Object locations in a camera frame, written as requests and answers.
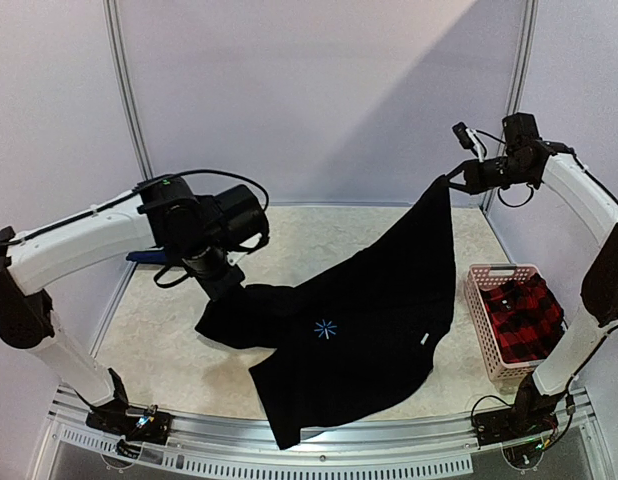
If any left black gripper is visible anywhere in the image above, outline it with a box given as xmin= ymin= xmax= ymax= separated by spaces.
xmin=175 ymin=233 xmax=247 ymax=302

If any black garment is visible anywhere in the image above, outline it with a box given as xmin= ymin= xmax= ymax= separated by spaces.
xmin=196 ymin=178 xmax=456 ymax=449

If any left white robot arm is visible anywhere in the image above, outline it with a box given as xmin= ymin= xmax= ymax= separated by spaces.
xmin=0 ymin=172 xmax=270 ymax=434

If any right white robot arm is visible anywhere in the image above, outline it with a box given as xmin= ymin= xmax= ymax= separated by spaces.
xmin=447 ymin=112 xmax=618 ymax=436

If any pink perforated laundry basket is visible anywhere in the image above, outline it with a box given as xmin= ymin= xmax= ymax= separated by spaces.
xmin=464 ymin=264 xmax=545 ymax=384

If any folded blue garment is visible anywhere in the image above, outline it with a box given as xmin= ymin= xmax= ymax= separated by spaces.
xmin=125 ymin=250 xmax=167 ymax=265

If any red black plaid shirt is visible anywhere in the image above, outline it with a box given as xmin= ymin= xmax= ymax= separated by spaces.
xmin=480 ymin=273 xmax=564 ymax=364

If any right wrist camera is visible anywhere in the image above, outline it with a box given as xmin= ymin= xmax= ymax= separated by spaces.
xmin=452 ymin=122 xmax=488 ymax=162

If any right aluminium corner post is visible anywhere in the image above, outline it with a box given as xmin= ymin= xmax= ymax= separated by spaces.
xmin=481 ymin=0 xmax=539 ymax=214

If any aluminium corner post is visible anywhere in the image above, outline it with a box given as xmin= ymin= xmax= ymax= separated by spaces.
xmin=481 ymin=0 xmax=539 ymax=214
xmin=103 ymin=0 xmax=154 ymax=180

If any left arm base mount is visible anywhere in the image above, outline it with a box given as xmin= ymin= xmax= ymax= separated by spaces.
xmin=81 ymin=368 xmax=174 ymax=445

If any left aluminium corner post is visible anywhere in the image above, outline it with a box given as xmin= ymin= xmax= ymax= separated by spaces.
xmin=103 ymin=0 xmax=154 ymax=180

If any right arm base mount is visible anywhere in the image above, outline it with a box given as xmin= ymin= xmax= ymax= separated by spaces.
xmin=470 ymin=374 xmax=576 ymax=451

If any aluminium front rail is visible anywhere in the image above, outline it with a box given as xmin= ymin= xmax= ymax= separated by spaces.
xmin=29 ymin=386 xmax=618 ymax=479

